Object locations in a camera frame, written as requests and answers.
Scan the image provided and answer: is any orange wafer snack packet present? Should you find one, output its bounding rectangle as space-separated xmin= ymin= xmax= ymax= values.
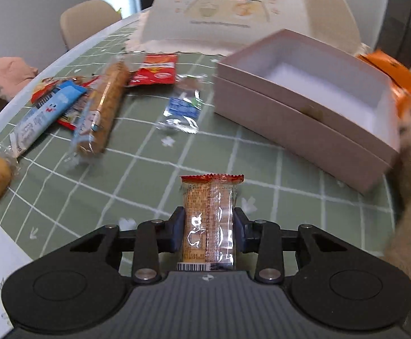
xmin=177 ymin=174 xmax=244 ymax=272

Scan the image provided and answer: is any pink cloth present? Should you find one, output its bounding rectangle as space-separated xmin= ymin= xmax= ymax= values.
xmin=0 ymin=57 xmax=38 ymax=102

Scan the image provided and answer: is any pink open gift box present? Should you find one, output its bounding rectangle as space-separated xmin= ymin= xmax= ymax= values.
xmin=214 ymin=29 xmax=400 ymax=193

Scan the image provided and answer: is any clear blue-label candy wrapper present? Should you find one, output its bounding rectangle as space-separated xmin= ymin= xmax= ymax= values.
xmin=157 ymin=74 xmax=208 ymax=134

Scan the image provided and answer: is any green grid tablecloth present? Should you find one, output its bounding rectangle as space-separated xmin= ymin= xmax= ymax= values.
xmin=0 ymin=10 xmax=411 ymax=339

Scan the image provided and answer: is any red snack packet under bars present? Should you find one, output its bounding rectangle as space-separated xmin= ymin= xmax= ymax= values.
xmin=30 ymin=74 xmax=100 ymax=131

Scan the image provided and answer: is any long biscuit roll pack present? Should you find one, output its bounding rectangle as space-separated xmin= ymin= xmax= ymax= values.
xmin=71 ymin=60 xmax=130 ymax=159

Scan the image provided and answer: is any beige chair left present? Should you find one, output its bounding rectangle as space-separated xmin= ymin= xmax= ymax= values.
xmin=60 ymin=0 xmax=122 ymax=50

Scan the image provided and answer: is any white mesh food cover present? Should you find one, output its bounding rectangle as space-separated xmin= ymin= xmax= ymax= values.
xmin=125 ymin=0 xmax=362 ymax=56

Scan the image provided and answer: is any blue white snack bar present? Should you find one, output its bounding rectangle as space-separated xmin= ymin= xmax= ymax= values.
xmin=9 ymin=81 xmax=87 ymax=158

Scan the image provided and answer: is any orange snack bag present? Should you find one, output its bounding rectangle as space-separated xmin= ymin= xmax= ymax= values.
xmin=357 ymin=50 xmax=411 ymax=119

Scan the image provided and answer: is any red snack packet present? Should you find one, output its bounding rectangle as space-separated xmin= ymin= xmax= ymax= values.
xmin=30 ymin=74 xmax=100 ymax=131
xmin=128 ymin=54 xmax=178 ymax=87

